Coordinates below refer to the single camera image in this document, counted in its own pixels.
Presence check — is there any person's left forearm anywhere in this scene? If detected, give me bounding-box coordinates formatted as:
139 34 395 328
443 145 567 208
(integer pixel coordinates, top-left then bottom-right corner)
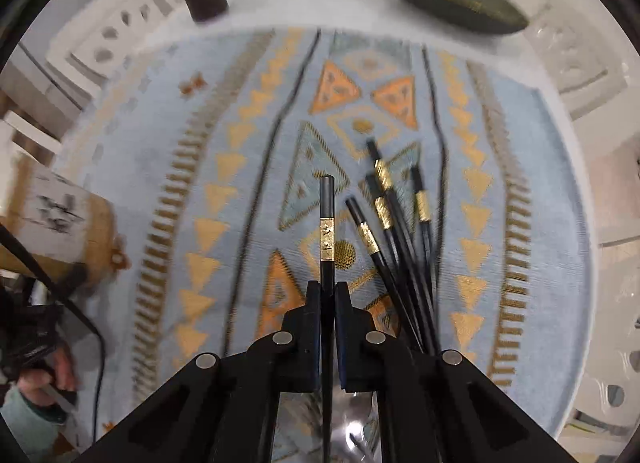
0 385 68 461

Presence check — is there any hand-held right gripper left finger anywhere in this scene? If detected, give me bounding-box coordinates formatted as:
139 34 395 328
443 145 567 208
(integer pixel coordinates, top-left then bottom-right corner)
75 281 324 463

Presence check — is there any metal spoon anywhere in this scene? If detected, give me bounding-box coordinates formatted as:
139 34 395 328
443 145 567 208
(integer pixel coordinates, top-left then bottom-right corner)
331 389 382 463

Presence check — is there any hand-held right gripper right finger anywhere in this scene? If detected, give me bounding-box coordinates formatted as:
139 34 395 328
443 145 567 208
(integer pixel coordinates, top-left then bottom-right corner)
334 281 566 463

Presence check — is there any blue patterned table mat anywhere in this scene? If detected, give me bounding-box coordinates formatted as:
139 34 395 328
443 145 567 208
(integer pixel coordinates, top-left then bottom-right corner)
52 28 598 463

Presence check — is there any person's left hand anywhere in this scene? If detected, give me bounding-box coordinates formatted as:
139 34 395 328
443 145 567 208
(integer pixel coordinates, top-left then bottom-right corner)
20 348 78 411

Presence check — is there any black chopstick with gold band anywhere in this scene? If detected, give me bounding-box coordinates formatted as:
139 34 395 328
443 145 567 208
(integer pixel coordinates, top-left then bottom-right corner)
319 174 337 463
366 138 438 351
410 166 441 351
345 197 423 350
364 172 431 349

